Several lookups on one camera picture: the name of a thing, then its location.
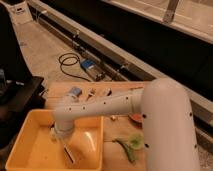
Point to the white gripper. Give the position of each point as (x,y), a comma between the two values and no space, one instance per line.
(61,133)

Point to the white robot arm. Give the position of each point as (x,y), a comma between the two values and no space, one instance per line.
(168,124)

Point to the yellow plastic tray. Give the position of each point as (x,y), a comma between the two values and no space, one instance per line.
(36,150)

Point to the blue sponge block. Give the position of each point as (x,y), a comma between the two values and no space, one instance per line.
(74,93)

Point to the metal fork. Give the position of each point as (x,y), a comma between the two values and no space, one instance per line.
(90,94)

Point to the yellow corn piece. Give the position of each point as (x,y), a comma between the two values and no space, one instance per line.
(113,118)

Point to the black side stand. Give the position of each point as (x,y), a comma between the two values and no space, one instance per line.
(15,110)

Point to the wooden board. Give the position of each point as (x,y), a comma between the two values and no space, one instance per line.
(114,157)

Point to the blue power device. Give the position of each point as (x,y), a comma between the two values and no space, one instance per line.
(93,70)

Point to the green vegetable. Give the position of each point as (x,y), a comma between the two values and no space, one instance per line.
(129,152)

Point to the orange bowl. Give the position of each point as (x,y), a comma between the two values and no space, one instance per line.
(136,118)

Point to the green plastic cup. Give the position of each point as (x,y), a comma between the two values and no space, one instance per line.
(136,141)

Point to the white box on floor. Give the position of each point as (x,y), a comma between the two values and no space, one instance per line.
(20,13)

